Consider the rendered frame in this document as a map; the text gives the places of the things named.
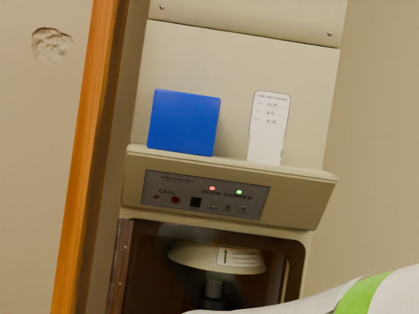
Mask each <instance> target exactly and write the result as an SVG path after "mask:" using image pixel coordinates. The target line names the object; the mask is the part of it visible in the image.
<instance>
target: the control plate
mask: <svg viewBox="0 0 419 314"><path fill-rule="evenodd" d="M210 186H214V187H215V188H216V189H215V190H213V191H212V190H210V189H209V187H210ZM270 188H271V187H269V186H260V185H255V184H247V183H239V182H234V181H225V180H220V179H211V178H203V177H198V176H190V175H185V174H176V173H167V172H163V171H154V170H149V169H146V170H145V179H144V184H143V191H142V200H141V204H143V205H148V206H157V207H165V208H171V209H179V210H185V211H193V212H202V213H207V214H216V215H221V216H230V217H238V218H244V219H252V220H257V221H259V220H260V217H261V214H262V210H263V208H264V205H265V202H266V199H267V195H268V193H269V190H270ZM239 189H240V190H242V191H243V193H242V194H237V193H236V190H239ZM156 194H157V195H159V196H160V198H159V199H154V198H153V196H154V195H156ZM175 196H176V197H178V198H180V201H179V203H173V202H171V198H172V197H175ZM191 197H199V198H202V199H201V204H200V207H190V202H191ZM211 202H215V203H216V205H215V206H214V207H212V205H211ZM227 204H230V205H231V207H230V208H229V209H227V207H226V205H227ZM242 206H245V207H246V210H245V211H242V209H241V207H242Z"/></svg>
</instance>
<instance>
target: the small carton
mask: <svg viewBox="0 0 419 314"><path fill-rule="evenodd" d="M285 134H286V128H283V127H279V126H271V125H262V124H258V123H252V128H251V136H250V141H249V148H248V157H247V161H248V162H252V163H260V164H268V165H273V166H280V165H281V158H282V151H283V146H284V138H285Z"/></svg>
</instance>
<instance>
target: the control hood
mask: <svg viewBox="0 0 419 314"><path fill-rule="evenodd" d="M146 169H149V170H154V171H163V172H167V173H176V174H185V175H190V176H198V177H203V178H211V179H220V180H225V181H234V182H239V183H247V184H255V185H260V186H269V187H271V188H270V190H269V193H268V195H267V199H266V202H265V205H264V208H263V210H262V214H261V217H260V220H259V221H257V220H252V219H244V218H238V217H230V216H221V215H216V214H207V213H202V212H193V211H185V210H179V209H171V208H165V207H157V206H148V205H143V204H141V200H142V191H143V184H144V179H145V170H146ZM337 180H338V178H337V177H336V175H334V174H331V173H328V172H326V171H323V170H321V169H312V168H304V167H299V166H291V165H286V164H281V165H280V166H273V165H268V164H260V163H252V162H248V161H247V159H242V158H234V157H229V156H221V155H213V156H212V157H206V156H198V155H189V154H184V153H176V152H171V151H163V150H154V149H149V148H147V145H143V144H138V143H130V145H128V146H127V150H126V157H125V167H124V173H123V184H122V194H121V200H120V203H122V205H124V206H133V207H141V208H147V209H155V210H161V211H169V212H178V213H183V214H192V215H197V216H206V217H214V218H220V219H228V220H234V221H242V222H251V223H256V224H265V225H270V226H279V227H288V228H293V229H302V230H307V231H315V230H316V229H317V227H318V225H319V222H320V220H321V218H322V215H323V213H324V211H325V209H326V207H327V204H328V202H329V199H330V197H331V195H332V193H333V191H334V188H335V185H336V184H337Z"/></svg>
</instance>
